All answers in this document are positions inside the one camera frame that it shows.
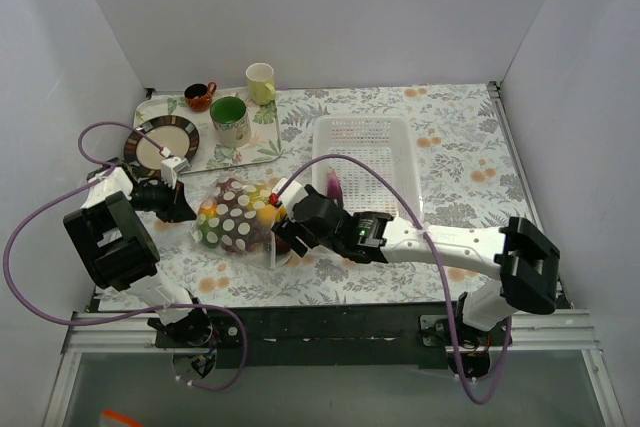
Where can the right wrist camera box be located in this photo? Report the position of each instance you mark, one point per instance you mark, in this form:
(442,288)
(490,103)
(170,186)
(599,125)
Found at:
(293,194)

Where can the brown small teacup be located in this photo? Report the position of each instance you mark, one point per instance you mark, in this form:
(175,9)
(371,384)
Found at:
(199,97)

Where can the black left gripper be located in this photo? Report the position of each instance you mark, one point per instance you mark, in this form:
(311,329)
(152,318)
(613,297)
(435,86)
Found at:
(175,202)

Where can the purple fake eggplant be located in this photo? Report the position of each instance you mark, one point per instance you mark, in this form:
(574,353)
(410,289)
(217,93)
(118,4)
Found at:
(334,189)

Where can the floral tablecloth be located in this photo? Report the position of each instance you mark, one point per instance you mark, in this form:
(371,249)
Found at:
(467,178)

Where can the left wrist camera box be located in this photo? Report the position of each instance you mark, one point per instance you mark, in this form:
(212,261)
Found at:
(170,168)

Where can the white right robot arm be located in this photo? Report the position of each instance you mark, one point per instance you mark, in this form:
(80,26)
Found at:
(519,261)

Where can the orange green fake mango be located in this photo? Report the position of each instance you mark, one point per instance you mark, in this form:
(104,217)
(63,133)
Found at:
(208,226)

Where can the pale yellow mug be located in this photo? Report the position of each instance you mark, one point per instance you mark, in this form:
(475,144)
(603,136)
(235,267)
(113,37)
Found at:
(261,83)

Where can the green inside floral mug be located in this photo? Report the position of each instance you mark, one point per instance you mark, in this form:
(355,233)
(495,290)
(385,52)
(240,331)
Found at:
(231,122)

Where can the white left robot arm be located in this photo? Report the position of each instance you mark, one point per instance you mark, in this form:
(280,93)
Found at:
(119,253)

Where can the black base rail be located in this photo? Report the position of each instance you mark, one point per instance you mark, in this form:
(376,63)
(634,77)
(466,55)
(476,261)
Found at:
(412,334)

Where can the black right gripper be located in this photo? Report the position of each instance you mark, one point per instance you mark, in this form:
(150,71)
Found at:
(296,229)

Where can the black rimmed ceramic plate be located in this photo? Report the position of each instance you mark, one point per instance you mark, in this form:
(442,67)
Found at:
(142,148)

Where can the polka dot zip top bag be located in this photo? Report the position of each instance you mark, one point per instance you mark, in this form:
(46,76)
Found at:
(243,237)

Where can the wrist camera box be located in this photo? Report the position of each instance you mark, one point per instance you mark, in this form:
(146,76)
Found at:
(293,194)
(170,168)

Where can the orange fake fruit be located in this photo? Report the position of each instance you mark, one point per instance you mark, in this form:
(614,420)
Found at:
(268,215)

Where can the orange tipped object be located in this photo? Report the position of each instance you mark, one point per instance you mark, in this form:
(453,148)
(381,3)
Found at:
(109,418)

